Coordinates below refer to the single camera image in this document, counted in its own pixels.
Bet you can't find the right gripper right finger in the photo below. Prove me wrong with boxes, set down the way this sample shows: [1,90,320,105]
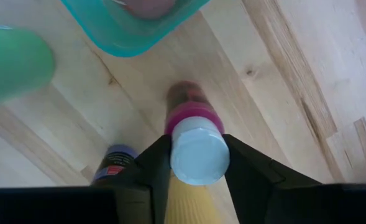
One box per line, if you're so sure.
[222,133,366,224]

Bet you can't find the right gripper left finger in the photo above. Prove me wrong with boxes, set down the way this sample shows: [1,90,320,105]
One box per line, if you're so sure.
[0,134,173,224]

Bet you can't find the small purple paint bottle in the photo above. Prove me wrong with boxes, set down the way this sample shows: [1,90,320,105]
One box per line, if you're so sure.
[91,143,139,187]

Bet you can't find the large spring green paint bottle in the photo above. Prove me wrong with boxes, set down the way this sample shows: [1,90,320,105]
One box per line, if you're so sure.
[0,26,56,108]

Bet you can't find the small magenta paint bottle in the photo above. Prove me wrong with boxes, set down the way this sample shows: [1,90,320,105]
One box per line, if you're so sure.
[163,80,231,187]

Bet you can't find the teal translucent plastic bin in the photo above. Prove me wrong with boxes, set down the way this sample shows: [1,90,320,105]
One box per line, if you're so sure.
[60,0,211,58]

